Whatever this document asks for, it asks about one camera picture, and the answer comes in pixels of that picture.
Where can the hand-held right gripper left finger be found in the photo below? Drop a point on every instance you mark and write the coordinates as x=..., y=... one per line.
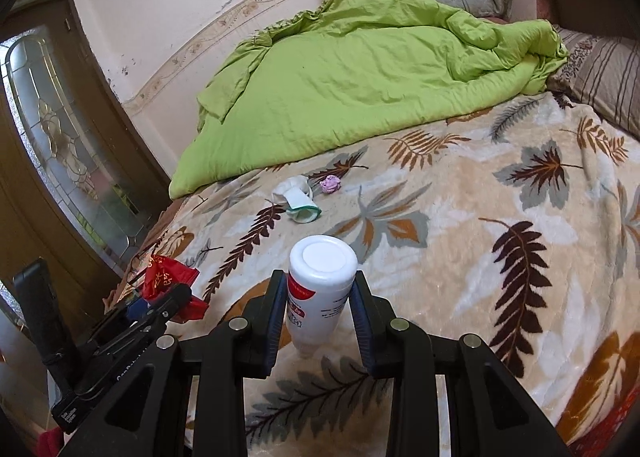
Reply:
x=275, y=319

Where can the purple paper ball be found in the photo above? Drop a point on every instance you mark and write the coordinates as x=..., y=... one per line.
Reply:
x=330, y=185

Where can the red cloth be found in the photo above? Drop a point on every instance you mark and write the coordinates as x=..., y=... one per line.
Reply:
x=50, y=443

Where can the striped brown pillow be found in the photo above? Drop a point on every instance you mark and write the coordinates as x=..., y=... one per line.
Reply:
x=605, y=72

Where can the wooden door with glass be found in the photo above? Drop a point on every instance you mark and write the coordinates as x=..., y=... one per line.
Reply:
x=60, y=137

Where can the red wrapper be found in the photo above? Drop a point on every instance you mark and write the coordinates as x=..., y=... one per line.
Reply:
x=162, y=277

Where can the white plastic bottle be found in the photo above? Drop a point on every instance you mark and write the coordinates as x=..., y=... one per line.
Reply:
x=320, y=287

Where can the green quilt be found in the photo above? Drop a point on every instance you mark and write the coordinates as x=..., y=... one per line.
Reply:
x=350, y=87

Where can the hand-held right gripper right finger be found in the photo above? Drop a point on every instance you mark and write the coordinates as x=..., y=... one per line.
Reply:
x=361, y=322

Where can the crumpled white-green wrapper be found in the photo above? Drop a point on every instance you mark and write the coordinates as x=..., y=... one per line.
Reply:
x=299, y=202

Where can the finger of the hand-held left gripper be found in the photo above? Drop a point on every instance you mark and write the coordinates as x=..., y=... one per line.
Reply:
x=170, y=304
x=136, y=308

